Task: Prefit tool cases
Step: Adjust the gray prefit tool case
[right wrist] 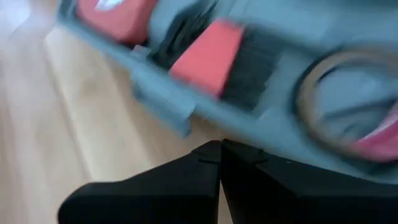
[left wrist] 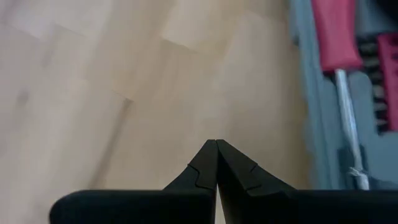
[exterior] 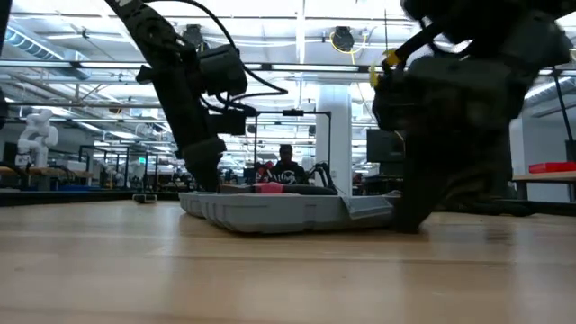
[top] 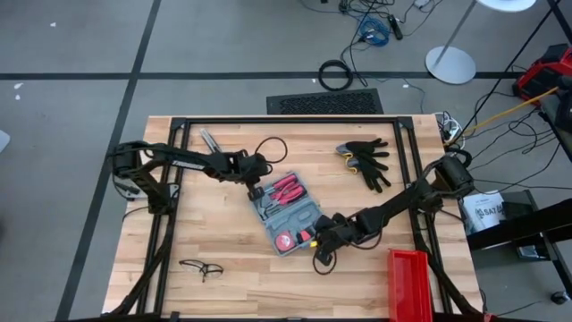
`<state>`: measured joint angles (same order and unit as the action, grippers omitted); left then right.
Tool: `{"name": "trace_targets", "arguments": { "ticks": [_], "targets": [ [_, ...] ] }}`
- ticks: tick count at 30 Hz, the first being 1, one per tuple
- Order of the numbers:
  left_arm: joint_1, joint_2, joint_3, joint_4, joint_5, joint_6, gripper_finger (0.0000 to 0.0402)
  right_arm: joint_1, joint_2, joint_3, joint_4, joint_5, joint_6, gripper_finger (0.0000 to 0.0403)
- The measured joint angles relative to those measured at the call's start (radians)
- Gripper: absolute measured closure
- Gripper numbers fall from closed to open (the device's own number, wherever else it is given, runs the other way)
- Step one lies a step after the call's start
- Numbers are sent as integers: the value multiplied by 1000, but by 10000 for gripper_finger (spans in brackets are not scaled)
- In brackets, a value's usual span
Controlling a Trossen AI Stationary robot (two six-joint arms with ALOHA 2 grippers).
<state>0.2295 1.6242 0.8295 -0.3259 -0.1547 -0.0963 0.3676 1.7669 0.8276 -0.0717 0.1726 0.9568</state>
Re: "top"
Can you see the red plastic bin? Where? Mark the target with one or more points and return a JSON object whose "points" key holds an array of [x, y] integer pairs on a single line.
{"points": [[409, 286]]}

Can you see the black safety glasses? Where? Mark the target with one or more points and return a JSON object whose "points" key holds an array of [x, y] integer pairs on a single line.
{"points": [[201, 268]]}

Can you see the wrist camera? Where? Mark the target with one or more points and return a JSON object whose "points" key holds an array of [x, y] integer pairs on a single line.
{"points": [[326, 257], [256, 193]]}

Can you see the black side cart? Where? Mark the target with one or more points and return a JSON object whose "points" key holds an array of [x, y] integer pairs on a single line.
{"points": [[536, 221]]}

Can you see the grey floor object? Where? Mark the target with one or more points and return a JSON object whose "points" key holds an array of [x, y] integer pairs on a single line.
{"points": [[3, 141]]}

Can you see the grey plastic tool case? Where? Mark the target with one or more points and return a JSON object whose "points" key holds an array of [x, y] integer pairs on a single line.
{"points": [[286, 219]]}

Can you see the white power strip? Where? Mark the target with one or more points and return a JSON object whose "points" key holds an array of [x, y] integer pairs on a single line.
{"points": [[451, 129]]}

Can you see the red tape measure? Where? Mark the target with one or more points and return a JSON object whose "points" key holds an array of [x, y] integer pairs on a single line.
{"points": [[285, 241]]}

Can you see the white floor lamp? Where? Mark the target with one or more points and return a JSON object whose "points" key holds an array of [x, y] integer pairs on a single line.
{"points": [[451, 67]]}

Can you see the black floor vent grille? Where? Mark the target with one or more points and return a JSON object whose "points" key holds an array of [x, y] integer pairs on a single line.
{"points": [[326, 103]]}

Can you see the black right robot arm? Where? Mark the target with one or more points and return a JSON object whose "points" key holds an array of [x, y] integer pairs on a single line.
{"points": [[402, 201]]}

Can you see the black caster wheel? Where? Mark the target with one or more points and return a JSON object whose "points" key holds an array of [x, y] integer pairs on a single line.
{"points": [[560, 298]]}

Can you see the black power strip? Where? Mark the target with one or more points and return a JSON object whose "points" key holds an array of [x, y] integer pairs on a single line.
{"points": [[395, 27]]}

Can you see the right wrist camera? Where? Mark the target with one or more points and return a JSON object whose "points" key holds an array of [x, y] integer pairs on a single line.
{"points": [[326, 257]]}

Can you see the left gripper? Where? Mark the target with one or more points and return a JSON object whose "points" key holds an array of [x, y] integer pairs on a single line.
{"points": [[250, 167]]}

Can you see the red black machine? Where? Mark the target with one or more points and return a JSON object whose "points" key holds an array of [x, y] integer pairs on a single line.
{"points": [[540, 73]]}

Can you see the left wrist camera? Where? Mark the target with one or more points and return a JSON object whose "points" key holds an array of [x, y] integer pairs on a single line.
{"points": [[256, 193]]}

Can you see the black aluminium table frame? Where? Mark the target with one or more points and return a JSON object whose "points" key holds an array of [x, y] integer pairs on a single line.
{"points": [[290, 120]]}

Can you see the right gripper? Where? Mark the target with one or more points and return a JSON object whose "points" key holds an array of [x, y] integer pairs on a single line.
{"points": [[335, 230]]}

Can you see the white printed bag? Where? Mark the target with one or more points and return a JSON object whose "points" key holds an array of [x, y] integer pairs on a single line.
{"points": [[480, 214]]}

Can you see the thin black pole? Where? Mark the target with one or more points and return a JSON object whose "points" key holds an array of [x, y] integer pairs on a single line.
{"points": [[508, 71]]}

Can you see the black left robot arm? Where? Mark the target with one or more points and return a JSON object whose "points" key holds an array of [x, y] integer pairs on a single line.
{"points": [[187, 158]]}

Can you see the grey utility knife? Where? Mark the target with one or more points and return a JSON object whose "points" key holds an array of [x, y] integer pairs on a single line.
{"points": [[207, 138]]}

